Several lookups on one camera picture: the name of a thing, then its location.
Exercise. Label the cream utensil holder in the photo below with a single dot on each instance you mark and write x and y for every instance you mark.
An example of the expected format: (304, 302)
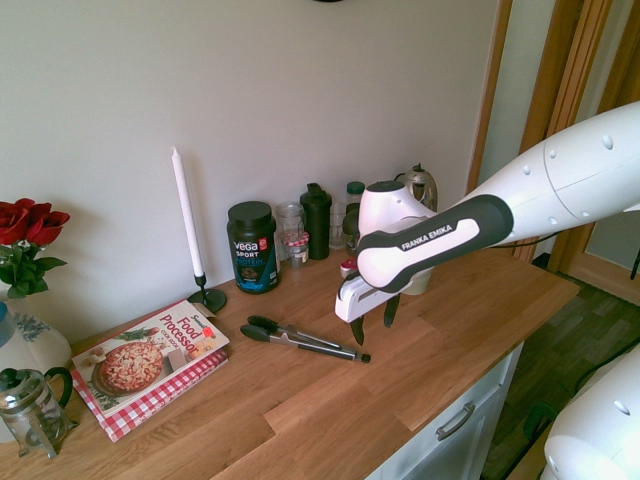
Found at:
(419, 285)

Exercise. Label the black and steel kitchen tongs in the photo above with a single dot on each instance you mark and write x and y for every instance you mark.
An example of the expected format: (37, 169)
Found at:
(300, 341)

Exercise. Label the clear glass jar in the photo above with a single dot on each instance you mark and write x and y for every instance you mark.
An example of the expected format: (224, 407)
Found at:
(290, 217)

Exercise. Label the black candle holder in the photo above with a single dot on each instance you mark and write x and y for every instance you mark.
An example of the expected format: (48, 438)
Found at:
(209, 299)

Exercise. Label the black shaker bottle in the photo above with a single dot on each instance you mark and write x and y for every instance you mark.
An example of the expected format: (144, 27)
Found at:
(316, 225)

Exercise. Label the red checked cookbook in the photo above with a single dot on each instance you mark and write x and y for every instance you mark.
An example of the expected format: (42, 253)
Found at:
(150, 407)

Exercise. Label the wooden door frame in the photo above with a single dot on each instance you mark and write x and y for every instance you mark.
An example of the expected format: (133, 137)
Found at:
(565, 60)

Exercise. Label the glass French press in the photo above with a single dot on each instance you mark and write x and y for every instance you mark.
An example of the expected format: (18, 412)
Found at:
(32, 412)

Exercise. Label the green lid spice jar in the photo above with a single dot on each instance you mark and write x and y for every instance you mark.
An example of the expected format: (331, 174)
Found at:
(355, 192)

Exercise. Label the clear drinking glass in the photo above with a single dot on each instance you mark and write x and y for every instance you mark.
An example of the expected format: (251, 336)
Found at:
(337, 225)

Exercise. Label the small jar red checked lid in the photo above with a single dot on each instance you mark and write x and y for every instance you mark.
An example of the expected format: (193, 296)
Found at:
(296, 247)

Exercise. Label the Food Processor cookbook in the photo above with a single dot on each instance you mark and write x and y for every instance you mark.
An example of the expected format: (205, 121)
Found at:
(145, 357)

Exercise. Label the white kitchen cabinet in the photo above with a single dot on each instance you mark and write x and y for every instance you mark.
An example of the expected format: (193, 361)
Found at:
(450, 430)

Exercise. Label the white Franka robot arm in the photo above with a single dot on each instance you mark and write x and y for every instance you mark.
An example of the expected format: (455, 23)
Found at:
(550, 165)

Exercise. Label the red roses bouquet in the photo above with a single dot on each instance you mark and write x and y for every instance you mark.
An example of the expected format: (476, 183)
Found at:
(27, 240)

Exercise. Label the black Vega protein tub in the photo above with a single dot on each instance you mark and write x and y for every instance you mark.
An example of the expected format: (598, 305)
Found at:
(253, 250)

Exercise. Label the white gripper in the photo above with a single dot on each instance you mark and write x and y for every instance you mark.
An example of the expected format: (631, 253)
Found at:
(352, 300)

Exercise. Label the tall white candle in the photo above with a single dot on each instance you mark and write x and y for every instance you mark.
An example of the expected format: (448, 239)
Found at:
(187, 215)

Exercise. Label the white floral vase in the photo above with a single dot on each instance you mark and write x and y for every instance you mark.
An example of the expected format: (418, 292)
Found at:
(30, 340)

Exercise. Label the silver kettle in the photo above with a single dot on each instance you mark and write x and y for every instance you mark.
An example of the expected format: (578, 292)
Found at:
(422, 187)

